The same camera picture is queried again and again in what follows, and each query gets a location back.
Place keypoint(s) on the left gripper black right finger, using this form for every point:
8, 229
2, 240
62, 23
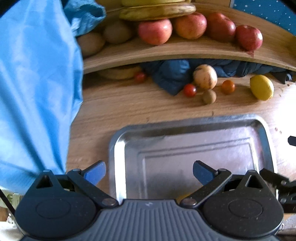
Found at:
212, 182

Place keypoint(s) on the finger of the right gripper with black tip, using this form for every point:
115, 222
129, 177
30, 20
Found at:
292, 140

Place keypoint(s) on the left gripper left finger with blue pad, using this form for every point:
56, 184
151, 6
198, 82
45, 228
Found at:
86, 180

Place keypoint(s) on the yellow lemon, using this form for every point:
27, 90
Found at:
261, 87

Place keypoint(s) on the brown longan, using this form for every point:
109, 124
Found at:
209, 96

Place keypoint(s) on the small orange tangerine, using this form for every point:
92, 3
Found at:
228, 87

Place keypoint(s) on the red cherry tomato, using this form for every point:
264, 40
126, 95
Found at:
189, 90
140, 77

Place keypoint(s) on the round beige speckled melon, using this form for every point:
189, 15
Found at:
205, 77

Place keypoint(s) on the metal baking tray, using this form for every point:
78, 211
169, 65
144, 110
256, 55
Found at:
155, 160

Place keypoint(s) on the wooden desk shelf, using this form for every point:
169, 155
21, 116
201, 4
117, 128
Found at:
277, 49

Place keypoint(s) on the beige fruit under shelf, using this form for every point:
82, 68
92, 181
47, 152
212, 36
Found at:
119, 73

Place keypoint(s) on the red apple rightmost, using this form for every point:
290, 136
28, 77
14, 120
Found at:
249, 38

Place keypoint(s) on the dark blue quilted cloth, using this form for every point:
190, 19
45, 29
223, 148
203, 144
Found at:
173, 75

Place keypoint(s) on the light blue garment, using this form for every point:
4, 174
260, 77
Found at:
41, 84

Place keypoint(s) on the blue starry fabric wardrobe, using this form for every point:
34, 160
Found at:
276, 12

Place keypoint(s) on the kiwi left brown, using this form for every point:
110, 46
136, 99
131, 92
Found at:
90, 43

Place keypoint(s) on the kiwi brown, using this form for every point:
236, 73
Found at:
90, 43
117, 32

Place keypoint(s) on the kiwi right brown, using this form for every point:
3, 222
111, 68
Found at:
117, 32

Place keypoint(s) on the pale red apple leftmost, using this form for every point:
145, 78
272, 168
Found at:
155, 32

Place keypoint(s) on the banana bunch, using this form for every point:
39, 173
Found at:
149, 10

